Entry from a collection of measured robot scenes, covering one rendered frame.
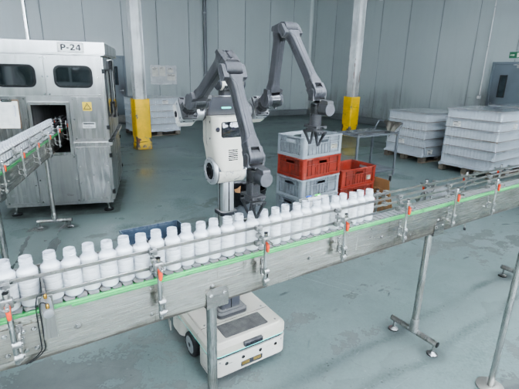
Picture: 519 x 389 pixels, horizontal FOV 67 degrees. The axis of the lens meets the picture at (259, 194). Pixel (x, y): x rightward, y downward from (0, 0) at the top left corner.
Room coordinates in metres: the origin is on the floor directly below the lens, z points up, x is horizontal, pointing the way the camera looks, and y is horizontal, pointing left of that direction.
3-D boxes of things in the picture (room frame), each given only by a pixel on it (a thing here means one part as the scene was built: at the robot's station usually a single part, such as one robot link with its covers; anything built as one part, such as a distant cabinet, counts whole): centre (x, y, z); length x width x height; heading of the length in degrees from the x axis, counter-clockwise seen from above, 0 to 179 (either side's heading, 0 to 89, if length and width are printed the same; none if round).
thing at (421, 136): (8.69, -3.56, 0.50); 1.23 x 1.05 x 1.00; 122
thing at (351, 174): (4.74, -1.07, 0.55); 0.61 x 0.41 x 0.22; 126
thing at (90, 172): (5.27, 2.60, 1.00); 1.60 x 1.30 x 2.00; 15
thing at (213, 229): (1.47, 0.18, 1.08); 0.06 x 0.06 x 0.17
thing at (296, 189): (4.26, -0.54, 0.55); 0.61 x 0.41 x 0.22; 130
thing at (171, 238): (1.37, 0.32, 1.08); 0.06 x 0.06 x 0.17
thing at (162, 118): (11.08, 3.02, 0.50); 1.24 x 1.03 x 1.00; 126
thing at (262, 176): (1.53, 0.00, 1.36); 0.12 x 0.09 x 0.12; 33
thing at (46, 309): (1.04, 0.68, 0.96); 0.23 x 0.10 x 0.27; 33
